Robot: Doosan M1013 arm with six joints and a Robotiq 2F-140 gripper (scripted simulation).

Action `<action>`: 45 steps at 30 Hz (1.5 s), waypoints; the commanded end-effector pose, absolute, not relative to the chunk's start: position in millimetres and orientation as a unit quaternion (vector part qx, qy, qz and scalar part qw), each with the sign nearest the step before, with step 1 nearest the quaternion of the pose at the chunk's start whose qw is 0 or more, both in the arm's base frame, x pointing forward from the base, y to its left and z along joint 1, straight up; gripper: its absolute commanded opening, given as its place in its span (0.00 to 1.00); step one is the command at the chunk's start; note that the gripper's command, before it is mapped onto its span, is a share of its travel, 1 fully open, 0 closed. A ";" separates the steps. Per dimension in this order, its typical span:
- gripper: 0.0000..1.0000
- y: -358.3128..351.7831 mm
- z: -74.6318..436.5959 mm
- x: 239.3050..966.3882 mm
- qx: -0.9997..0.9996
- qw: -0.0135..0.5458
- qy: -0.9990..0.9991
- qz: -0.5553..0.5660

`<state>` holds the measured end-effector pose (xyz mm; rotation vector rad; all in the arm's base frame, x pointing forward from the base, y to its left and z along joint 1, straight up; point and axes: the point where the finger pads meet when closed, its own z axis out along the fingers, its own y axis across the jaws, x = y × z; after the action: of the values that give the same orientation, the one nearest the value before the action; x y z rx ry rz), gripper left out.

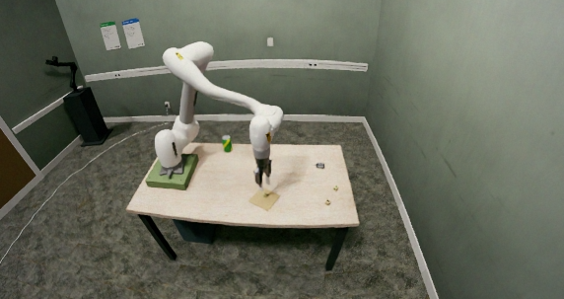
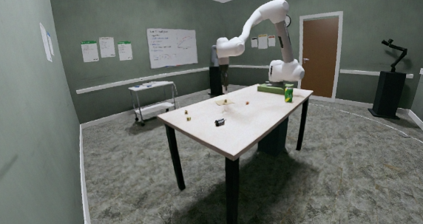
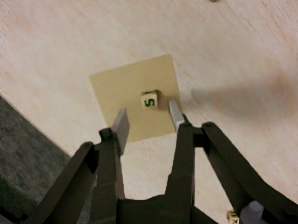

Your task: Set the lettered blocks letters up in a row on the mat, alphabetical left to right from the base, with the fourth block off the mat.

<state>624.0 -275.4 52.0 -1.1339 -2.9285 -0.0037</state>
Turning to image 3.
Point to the beige flat mat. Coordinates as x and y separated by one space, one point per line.
121 87

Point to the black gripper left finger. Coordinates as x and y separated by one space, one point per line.
65 200

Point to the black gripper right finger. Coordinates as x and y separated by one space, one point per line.
253 200

